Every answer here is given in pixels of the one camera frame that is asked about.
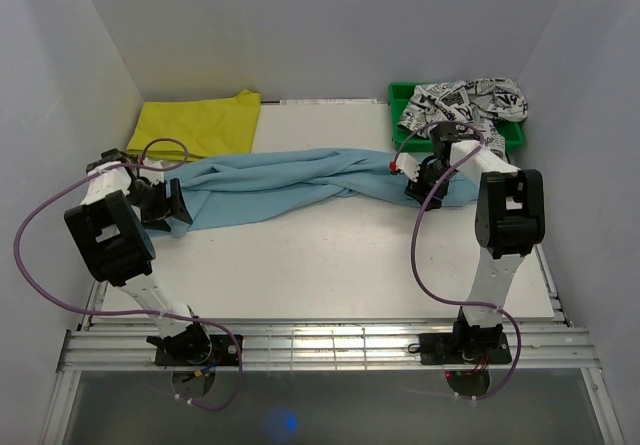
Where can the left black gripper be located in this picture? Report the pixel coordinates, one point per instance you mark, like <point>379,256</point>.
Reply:
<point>174,205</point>

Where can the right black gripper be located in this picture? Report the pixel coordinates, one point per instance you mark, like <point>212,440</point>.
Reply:
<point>417,190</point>

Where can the light blue trousers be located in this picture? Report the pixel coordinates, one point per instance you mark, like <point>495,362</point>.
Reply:
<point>238,189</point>

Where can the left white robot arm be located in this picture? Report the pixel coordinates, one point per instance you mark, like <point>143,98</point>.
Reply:
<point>111,227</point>

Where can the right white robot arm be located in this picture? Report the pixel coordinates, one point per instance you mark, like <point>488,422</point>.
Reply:
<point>509,222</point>

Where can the newspaper print trousers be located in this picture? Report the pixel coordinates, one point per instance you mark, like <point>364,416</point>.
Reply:
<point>460,105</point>

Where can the folded yellow trousers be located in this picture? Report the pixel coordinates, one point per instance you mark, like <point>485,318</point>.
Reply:
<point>205,127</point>

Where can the green plastic bin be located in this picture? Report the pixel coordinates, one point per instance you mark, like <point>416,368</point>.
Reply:
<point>405,130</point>

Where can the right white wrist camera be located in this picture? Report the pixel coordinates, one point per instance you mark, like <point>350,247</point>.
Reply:
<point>405,164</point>

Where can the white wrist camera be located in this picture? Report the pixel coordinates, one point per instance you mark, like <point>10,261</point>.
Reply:
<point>150,167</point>
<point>405,164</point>

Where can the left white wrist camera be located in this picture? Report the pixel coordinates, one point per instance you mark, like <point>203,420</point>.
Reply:
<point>150,167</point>

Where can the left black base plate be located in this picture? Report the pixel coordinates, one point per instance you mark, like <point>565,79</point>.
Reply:
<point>224,353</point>

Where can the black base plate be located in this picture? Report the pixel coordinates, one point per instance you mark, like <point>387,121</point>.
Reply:
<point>447,349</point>
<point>224,353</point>

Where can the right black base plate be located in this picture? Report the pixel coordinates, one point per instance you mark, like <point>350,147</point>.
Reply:
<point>447,349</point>

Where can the aluminium mounting rail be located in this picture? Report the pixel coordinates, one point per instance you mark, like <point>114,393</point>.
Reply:
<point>120,345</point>

